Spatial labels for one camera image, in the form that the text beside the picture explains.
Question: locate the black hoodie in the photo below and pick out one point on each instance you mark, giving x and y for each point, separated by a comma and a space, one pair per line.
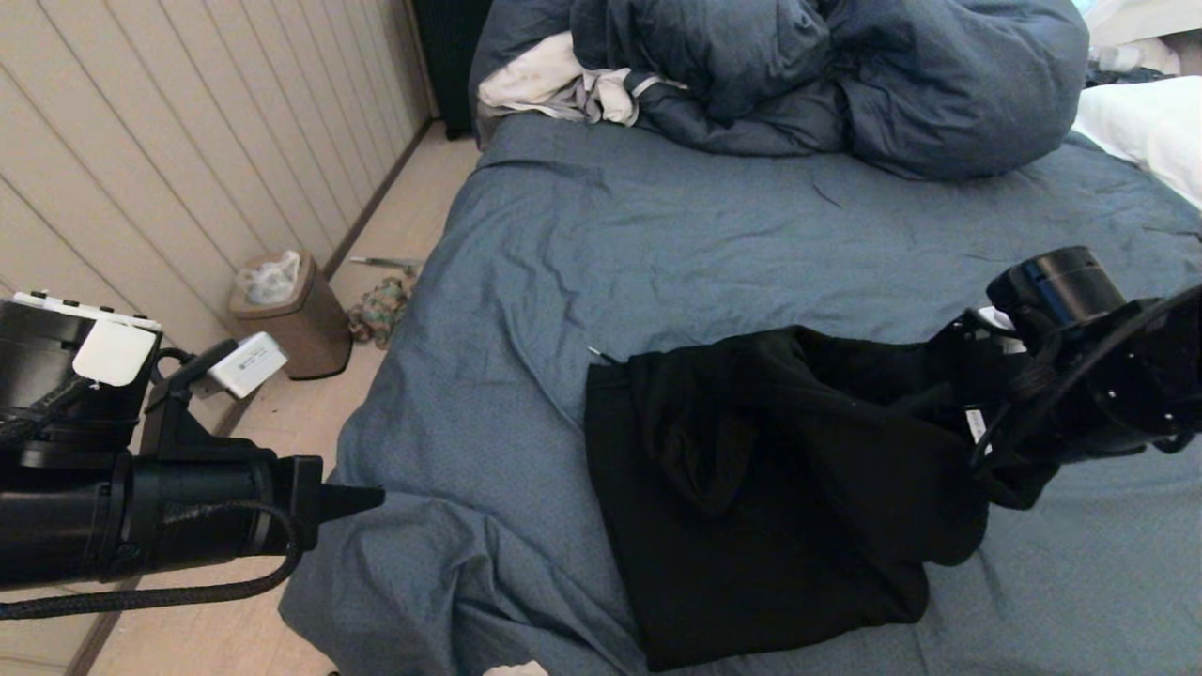
751, 488

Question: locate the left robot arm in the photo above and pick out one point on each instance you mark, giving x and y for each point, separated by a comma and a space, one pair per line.
94, 516

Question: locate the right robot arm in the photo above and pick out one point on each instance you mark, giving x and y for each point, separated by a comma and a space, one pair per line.
1127, 394

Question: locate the white blanket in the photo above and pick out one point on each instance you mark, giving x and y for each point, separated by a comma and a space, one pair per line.
1146, 17

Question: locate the crumpled white garment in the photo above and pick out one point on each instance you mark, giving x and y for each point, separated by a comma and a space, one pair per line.
535, 83

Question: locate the small white object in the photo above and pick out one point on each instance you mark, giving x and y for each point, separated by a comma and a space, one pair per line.
516, 669

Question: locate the clear plastic bin bag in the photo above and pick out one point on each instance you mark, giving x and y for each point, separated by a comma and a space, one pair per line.
272, 280

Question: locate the blue-sheeted bed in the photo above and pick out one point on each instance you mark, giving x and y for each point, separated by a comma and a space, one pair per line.
657, 235

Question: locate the beige crumpled item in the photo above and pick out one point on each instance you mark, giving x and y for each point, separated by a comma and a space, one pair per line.
1127, 58

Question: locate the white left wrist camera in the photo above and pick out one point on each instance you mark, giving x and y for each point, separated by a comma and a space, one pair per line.
249, 364

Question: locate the white pillow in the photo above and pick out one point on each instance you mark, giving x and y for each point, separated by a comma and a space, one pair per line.
1155, 127

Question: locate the thin metal stick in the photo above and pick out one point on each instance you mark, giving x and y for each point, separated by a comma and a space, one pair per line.
385, 263

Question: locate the brown trash bin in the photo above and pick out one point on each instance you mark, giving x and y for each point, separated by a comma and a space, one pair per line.
315, 343

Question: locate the dark blue duvet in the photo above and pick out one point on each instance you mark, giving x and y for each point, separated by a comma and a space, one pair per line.
939, 94

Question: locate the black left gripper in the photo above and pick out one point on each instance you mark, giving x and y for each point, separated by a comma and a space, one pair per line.
299, 502

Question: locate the black cabinet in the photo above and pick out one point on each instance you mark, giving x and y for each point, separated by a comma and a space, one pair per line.
451, 56

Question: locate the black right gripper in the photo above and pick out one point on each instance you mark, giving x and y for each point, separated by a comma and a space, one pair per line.
986, 427

